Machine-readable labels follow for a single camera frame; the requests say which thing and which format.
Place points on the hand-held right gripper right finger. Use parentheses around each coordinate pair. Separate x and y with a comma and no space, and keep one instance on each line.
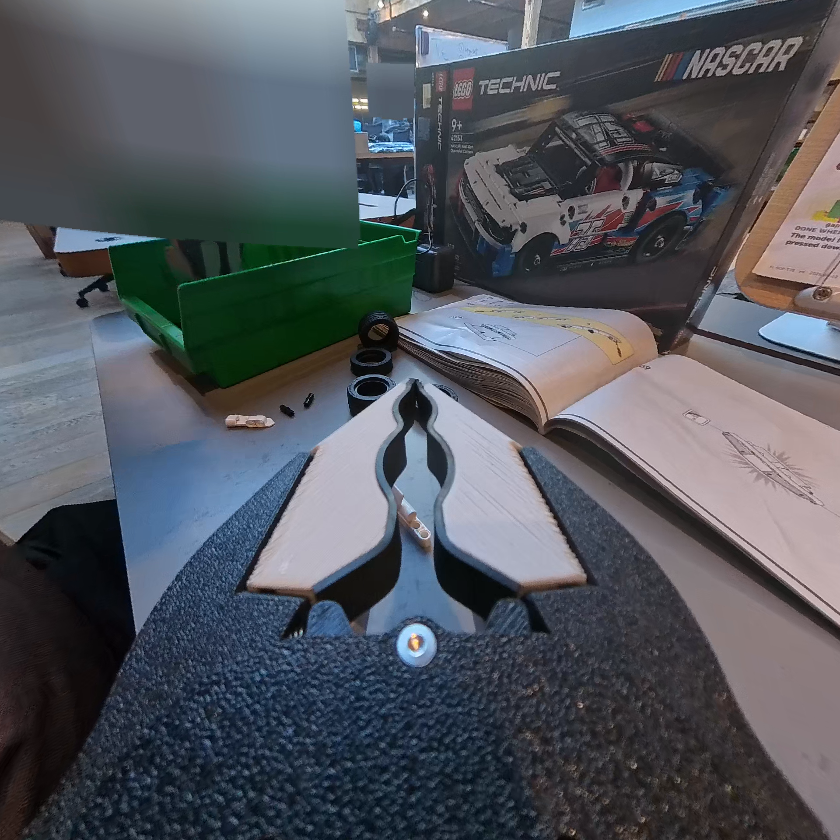
(505,518)

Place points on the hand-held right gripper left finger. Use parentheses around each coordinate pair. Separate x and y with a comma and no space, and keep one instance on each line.
(328,518)

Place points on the long white brick beam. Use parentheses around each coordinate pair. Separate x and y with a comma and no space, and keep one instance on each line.
(413,518)

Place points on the small white curved panel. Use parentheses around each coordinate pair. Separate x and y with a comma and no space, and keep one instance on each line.
(249,421)

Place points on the green storage bin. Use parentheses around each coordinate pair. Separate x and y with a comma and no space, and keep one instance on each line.
(262,315)

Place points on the grey desk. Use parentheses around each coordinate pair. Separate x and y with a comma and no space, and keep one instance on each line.
(197,472)

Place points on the wide black rubber tire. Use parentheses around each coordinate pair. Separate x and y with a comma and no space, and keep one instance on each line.
(377,331)
(358,397)

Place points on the narrow black rubber tire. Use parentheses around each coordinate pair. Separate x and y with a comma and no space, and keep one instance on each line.
(447,392)
(371,362)

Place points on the open instruction booklet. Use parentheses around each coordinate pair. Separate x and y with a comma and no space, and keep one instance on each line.
(590,367)

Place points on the black jacket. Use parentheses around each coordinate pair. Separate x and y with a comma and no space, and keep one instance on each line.
(79,544)

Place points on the race car print box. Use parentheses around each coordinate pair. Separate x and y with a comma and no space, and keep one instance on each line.
(590,262)

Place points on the white table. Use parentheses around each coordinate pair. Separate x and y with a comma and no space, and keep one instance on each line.
(377,210)

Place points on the person's torso in brown shirt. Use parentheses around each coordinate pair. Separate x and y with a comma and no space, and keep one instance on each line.
(46,656)

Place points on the office chair wheel base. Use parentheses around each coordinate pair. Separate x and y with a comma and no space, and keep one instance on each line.
(95,289)

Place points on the white tray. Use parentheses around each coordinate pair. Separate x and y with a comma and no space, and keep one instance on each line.
(800,334)

